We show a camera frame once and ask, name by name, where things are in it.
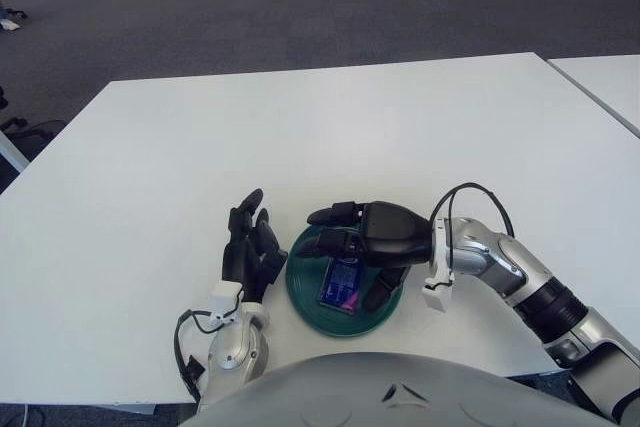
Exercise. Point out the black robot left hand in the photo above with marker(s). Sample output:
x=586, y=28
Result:
x=240, y=259

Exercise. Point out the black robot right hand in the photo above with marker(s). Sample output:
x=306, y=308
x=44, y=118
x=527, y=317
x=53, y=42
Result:
x=395, y=234

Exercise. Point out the blue purple gum pack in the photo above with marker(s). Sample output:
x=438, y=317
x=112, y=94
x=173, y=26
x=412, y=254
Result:
x=340, y=284

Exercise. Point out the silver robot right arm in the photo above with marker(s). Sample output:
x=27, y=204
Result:
x=500, y=257

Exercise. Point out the green round plate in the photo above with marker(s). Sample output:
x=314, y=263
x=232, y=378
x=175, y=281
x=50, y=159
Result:
x=305, y=287

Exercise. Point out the grey robot torso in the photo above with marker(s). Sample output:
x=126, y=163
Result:
x=350, y=392

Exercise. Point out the white table leg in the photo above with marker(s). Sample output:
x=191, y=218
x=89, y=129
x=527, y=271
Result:
x=12, y=149

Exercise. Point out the white shoe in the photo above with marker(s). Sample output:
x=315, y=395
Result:
x=10, y=25

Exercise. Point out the black chair base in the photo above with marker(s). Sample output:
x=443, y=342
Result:
x=14, y=12

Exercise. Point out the white table frame beam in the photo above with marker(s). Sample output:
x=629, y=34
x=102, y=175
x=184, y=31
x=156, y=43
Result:
x=550, y=374

